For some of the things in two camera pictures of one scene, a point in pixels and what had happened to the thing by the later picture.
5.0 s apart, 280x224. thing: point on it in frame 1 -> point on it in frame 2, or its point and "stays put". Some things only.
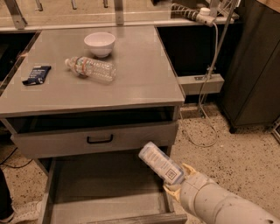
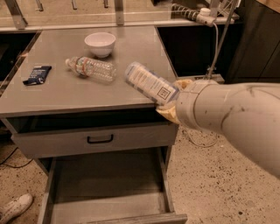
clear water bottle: x=86 y=67 stays put
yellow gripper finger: x=191 y=171 -> x=182 y=84
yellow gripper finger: x=176 y=193 -> x=170 y=114
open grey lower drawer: x=105 y=190 stays put
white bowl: x=100 y=43 stays put
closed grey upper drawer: x=94 y=141 stays put
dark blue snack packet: x=38 y=75 stays put
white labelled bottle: x=155 y=157 -> x=150 y=85
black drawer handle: x=98 y=142 stays put
